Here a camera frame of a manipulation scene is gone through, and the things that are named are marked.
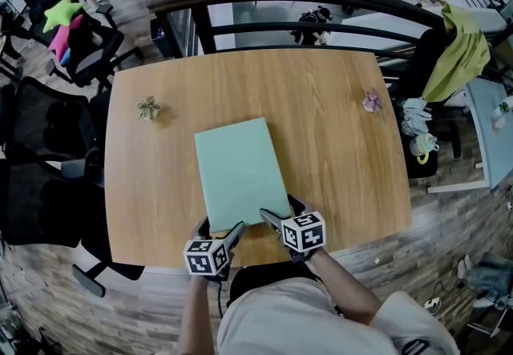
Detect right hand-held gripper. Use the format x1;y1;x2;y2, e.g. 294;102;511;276
259;194;327;264

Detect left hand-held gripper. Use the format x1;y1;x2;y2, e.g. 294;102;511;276
183;216;247;282

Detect mint green board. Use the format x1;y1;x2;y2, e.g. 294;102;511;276
194;117;293;234

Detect person's right forearm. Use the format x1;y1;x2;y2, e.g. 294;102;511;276
308;248;385;327

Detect person's left forearm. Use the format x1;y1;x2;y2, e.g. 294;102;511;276
177;271;226;355

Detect person's black trousers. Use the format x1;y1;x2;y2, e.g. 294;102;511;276
225;262;322;307

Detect wooden table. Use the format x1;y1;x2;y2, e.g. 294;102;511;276
104;49;414;270

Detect person's white shirt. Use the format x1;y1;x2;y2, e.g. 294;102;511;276
216;276;463;355

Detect small pink potted plant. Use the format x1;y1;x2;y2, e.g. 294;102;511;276
361;88;384;114

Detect small green potted plant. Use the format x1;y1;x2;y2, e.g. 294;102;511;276
136;95;163;121

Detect light blue cloth bundle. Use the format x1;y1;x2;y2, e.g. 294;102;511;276
400;97;434;136

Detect black mesh office chair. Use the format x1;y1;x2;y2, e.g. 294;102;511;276
0;144;146;299
0;76;112;187

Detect black chair with clutter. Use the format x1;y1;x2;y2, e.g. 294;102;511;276
394;26;463;181

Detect black office chair with pillows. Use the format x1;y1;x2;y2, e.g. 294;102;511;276
29;0;144;95

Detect light blue table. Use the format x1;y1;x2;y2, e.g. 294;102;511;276
426;76;513;195

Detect lime green cloth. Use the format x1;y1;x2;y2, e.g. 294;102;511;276
422;2;491;104

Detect white vase with green plant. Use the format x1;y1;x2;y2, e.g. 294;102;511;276
490;95;513;132

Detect pink star pillow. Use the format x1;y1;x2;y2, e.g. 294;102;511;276
48;14;85;63

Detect green star pillow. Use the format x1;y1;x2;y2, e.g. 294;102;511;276
42;0;86;34

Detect pale cup with yellow handle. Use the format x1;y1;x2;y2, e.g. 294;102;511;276
409;132;440;166

